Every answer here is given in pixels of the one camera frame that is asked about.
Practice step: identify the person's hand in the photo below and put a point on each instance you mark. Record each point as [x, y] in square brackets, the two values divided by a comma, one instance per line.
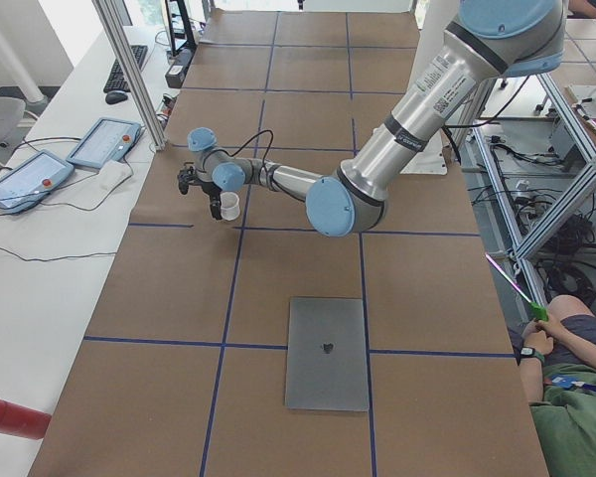
[542, 335]

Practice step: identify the blue teach pendant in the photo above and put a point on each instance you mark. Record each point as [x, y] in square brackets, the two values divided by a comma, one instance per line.
[28, 184]
[108, 140]

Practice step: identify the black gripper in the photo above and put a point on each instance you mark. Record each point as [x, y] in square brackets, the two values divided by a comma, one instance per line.
[210, 191]

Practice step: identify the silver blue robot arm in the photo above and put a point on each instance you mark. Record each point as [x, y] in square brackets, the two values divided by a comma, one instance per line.
[485, 40]

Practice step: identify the person in green shirt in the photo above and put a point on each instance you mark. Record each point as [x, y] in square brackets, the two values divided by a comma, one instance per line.
[565, 419]

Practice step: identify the near blue teach pendant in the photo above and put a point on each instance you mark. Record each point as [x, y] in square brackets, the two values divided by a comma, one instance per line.
[28, 184]

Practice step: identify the black power box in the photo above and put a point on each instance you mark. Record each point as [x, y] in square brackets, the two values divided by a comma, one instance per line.
[177, 71]

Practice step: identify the black computer mouse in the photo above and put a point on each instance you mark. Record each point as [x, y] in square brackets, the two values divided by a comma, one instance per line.
[115, 97]

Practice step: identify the aluminium frame post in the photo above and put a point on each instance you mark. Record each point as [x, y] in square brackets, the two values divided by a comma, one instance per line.
[114, 31]

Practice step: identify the silver closed laptop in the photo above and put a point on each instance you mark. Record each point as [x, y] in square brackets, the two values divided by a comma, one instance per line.
[326, 357]

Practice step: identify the red cylinder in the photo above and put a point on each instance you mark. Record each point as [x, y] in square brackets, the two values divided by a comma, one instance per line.
[21, 421]

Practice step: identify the white plastic cup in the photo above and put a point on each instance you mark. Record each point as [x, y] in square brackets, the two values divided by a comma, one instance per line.
[230, 206]

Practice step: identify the person's forearm with watch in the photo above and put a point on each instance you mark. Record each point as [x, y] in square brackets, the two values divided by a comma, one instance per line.
[530, 366]

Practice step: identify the green pink stick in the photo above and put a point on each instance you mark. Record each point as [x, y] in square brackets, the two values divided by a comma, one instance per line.
[539, 312]

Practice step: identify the far blue teach pendant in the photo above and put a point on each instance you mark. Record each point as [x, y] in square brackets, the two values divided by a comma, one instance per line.
[108, 140]

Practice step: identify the white folded cloth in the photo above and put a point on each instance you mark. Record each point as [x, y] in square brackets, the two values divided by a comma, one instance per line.
[112, 174]

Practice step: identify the aluminium lattice frame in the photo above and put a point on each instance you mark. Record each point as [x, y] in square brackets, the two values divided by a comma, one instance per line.
[531, 169]

